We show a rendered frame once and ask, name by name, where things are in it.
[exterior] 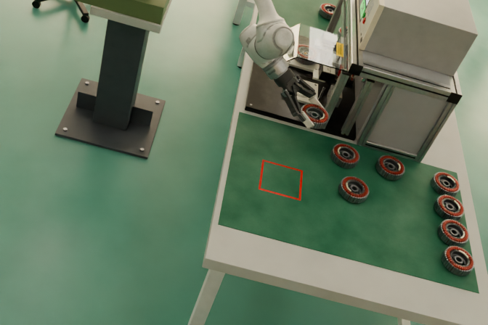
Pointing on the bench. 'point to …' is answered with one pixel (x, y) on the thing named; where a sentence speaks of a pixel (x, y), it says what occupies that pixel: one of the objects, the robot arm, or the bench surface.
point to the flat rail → (343, 17)
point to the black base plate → (259, 95)
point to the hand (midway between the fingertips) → (314, 114)
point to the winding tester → (417, 17)
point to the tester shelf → (443, 89)
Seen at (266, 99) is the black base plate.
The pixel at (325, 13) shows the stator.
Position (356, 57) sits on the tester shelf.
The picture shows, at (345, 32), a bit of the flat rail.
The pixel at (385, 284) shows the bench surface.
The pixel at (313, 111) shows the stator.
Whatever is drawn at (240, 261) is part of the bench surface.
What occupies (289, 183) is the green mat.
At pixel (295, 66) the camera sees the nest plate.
